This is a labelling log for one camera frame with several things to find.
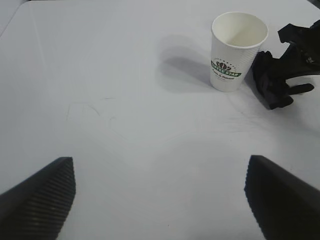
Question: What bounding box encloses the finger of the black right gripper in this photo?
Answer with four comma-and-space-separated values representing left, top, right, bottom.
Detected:
278, 43, 320, 81
277, 21, 320, 51

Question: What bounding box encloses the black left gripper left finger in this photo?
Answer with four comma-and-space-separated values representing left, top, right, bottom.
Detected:
0, 156, 77, 240

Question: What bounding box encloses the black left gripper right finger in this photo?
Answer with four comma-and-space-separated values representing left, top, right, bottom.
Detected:
244, 154, 320, 240

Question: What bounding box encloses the dark purple striped cloth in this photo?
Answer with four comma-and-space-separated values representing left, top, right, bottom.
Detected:
251, 50, 315, 111

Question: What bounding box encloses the white paper coffee cup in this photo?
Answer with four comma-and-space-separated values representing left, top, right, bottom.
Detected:
210, 11, 269, 93

